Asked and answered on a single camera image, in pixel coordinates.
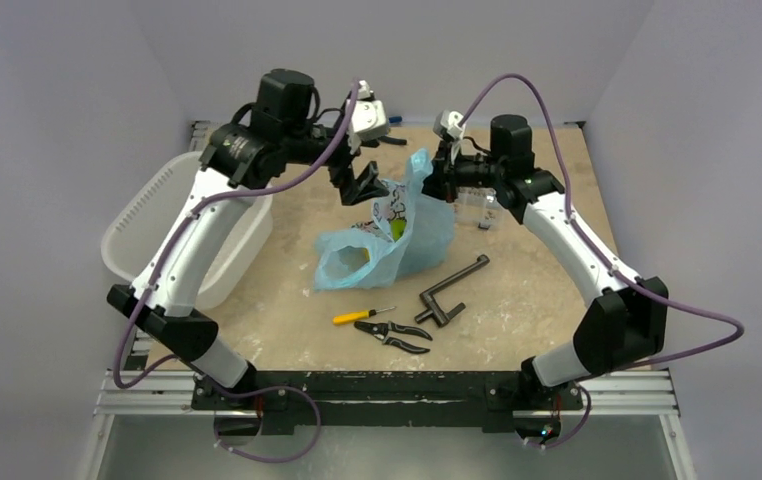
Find light blue plastic bag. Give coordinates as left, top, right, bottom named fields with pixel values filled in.
left=313, top=148, right=455, bottom=291

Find white plastic basin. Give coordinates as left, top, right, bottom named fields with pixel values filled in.
left=100, top=151, right=273, bottom=310

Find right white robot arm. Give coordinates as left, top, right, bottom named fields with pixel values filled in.
left=423, top=110, right=668, bottom=407

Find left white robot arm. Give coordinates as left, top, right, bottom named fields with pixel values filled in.
left=107, top=69, right=390, bottom=409

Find green fake apple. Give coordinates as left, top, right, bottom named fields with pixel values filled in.
left=389, top=218, right=407, bottom=242

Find clear plastic screw box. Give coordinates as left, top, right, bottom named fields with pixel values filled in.
left=453, top=187, right=505, bottom=231

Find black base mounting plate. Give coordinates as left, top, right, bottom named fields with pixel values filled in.
left=191, top=370, right=584, bottom=438

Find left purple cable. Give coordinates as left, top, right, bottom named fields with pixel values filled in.
left=112, top=80, right=323, bottom=465

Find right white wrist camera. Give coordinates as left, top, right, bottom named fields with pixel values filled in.
left=432, top=110, right=466, bottom=142

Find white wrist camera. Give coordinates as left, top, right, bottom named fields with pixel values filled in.
left=345, top=80, right=391, bottom=154
left=432, top=110, right=466, bottom=142

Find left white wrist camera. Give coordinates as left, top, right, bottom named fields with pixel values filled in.
left=345, top=80, right=391, bottom=154

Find dark metal crank handle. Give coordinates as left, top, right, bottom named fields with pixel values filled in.
left=414, top=254, right=491, bottom=328

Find yellow handled screwdriver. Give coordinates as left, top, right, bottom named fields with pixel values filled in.
left=332, top=306, right=395, bottom=325

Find black handled pliers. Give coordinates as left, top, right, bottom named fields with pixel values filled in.
left=353, top=321, right=433, bottom=355

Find aluminium extrusion rail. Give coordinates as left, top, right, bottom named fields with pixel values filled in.
left=99, top=122, right=679, bottom=416

